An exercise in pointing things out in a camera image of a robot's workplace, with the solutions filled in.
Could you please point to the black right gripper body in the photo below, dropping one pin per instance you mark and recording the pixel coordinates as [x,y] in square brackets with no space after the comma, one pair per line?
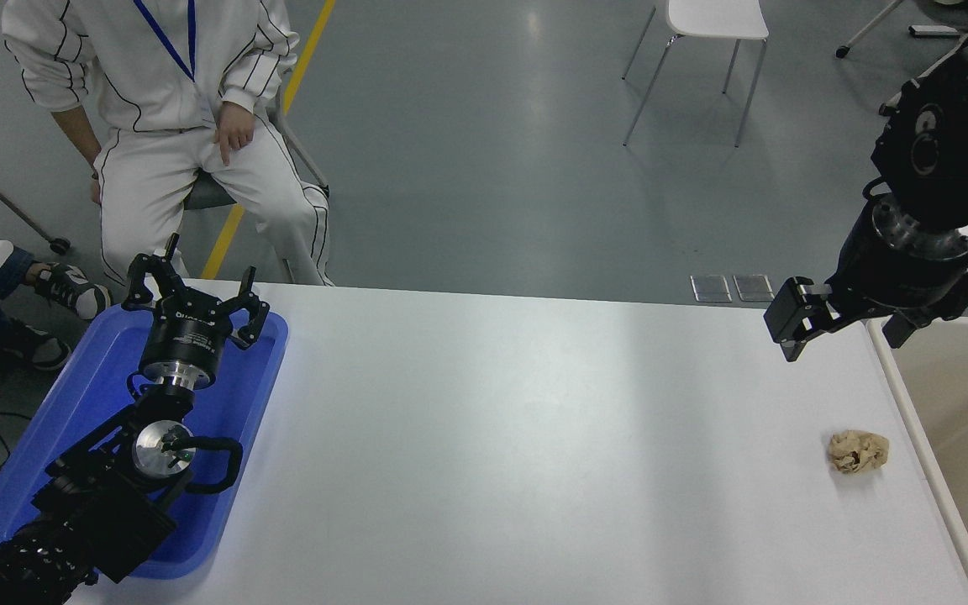
[879,277]

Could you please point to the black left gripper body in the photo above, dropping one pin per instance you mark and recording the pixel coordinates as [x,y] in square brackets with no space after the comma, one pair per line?
[186,340]

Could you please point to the tan paper ball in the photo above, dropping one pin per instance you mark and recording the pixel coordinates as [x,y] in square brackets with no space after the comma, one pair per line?
[858,451]

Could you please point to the person's right forearm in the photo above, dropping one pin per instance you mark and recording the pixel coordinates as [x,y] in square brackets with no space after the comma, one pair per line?
[81,139]

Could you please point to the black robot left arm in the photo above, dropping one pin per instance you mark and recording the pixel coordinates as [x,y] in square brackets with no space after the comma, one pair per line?
[106,504]

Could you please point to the person's right hand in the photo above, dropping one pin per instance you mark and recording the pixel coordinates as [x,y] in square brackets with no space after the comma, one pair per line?
[97,189]

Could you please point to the person's left hand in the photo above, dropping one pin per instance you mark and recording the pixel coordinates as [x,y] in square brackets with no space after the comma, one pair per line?
[234,130]

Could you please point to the silver floor outlet plate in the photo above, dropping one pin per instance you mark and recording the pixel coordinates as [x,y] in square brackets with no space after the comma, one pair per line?
[754,287]
[711,288]

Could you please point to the grey stool with metal legs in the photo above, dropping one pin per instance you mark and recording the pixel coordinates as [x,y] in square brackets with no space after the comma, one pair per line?
[202,195]

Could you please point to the person in white suit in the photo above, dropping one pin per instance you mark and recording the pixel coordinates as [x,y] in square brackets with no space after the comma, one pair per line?
[156,160]

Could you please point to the blue plastic tray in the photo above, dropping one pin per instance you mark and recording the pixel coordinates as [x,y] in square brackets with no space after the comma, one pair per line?
[72,420]

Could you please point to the grey chair with caster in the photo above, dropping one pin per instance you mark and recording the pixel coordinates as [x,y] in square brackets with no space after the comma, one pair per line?
[5,206]

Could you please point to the white rolling chair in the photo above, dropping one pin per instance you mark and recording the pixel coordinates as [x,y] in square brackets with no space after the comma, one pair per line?
[870,27]

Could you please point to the white chair with metal legs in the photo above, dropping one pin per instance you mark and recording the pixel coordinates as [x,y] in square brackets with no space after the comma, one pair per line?
[715,18]

